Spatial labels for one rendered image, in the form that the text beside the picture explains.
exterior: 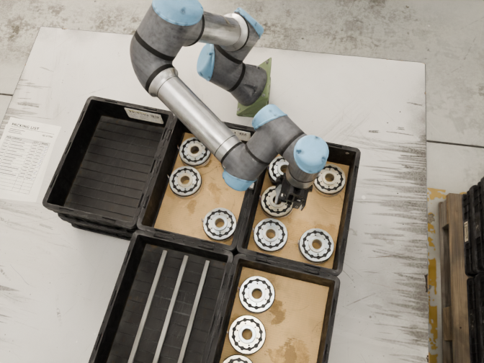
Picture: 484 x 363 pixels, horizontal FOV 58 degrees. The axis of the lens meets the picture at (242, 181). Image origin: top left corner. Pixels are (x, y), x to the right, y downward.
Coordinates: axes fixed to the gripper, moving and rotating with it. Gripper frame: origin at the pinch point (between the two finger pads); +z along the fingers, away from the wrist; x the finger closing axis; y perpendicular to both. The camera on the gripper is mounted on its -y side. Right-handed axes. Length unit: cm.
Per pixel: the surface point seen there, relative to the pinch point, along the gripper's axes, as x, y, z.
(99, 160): -63, -1, 17
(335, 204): 15.7, -4.2, 9.7
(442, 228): 84, -35, 85
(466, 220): 87, -35, 68
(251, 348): -0.1, 43.8, 8.0
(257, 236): -5.8, 12.7, 8.6
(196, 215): -25.7, 9.9, 13.5
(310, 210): 8.2, -0.2, 10.3
